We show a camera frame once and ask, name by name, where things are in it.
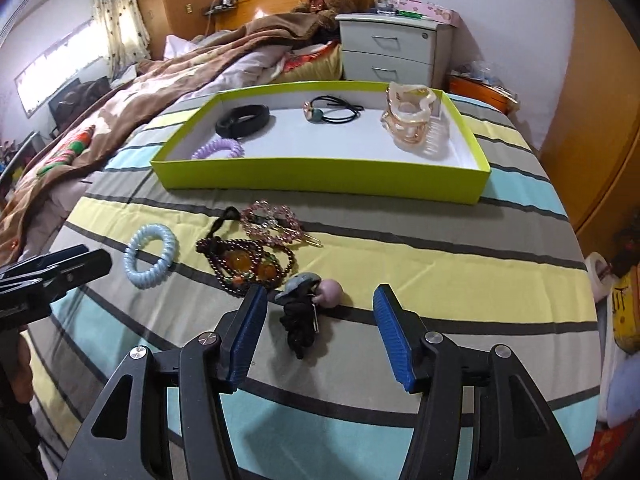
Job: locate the window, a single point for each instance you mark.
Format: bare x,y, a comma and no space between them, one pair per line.
55,65

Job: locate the red bag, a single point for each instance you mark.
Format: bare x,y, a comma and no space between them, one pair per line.
607,452

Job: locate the white nightstand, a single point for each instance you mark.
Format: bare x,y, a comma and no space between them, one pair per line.
390,55

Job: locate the red and yellow pillow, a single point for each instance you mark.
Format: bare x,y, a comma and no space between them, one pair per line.
315,65

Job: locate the white paper roll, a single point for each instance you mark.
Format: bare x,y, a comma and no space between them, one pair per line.
595,275

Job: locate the orange box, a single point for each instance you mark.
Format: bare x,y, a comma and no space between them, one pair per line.
475,87

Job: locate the glass jar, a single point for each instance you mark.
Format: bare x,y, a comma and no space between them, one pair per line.
385,2

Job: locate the black and red tool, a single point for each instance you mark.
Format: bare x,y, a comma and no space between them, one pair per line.
625,255

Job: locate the wooden headboard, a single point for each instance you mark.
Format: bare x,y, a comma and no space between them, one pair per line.
270,5

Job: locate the large translucent hair claw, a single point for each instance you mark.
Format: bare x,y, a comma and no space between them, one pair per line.
410,135

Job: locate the patterned curtain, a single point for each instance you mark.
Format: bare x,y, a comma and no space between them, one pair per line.
117,20

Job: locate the pink beaded hair clip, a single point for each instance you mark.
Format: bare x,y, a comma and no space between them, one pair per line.
255,230

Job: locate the pink tissue box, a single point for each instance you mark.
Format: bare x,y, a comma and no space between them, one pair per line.
435,12

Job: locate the dark monitor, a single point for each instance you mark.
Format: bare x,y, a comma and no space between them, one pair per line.
75,105

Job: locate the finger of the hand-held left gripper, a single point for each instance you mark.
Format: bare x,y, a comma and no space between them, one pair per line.
85,267
45,260

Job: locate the green shallow cardboard box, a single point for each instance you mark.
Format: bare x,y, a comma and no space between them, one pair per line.
325,145

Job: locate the large wooden wardrobe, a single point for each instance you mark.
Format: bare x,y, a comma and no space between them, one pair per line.
600,110

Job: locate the black wristband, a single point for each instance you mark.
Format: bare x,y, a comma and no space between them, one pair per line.
245,127

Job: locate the white pillow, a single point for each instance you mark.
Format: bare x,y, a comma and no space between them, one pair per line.
182,45

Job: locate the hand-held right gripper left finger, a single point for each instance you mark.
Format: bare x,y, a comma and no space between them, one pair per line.
245,340

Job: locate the power strip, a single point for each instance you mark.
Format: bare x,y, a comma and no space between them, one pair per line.
220,6

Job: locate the pale blue bag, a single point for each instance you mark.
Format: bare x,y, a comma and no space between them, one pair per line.
620,385

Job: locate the person's left hand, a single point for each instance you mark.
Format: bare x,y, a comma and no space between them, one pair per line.
22,370

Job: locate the tall narrow wooden wardrobe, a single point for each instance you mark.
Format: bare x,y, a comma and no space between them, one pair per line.
165,0

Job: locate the brown blanket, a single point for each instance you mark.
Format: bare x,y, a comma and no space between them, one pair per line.
150,90

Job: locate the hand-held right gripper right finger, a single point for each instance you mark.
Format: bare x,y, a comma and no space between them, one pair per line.
395,340

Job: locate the striped bed sheet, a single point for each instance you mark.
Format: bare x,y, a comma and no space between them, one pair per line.
450,270

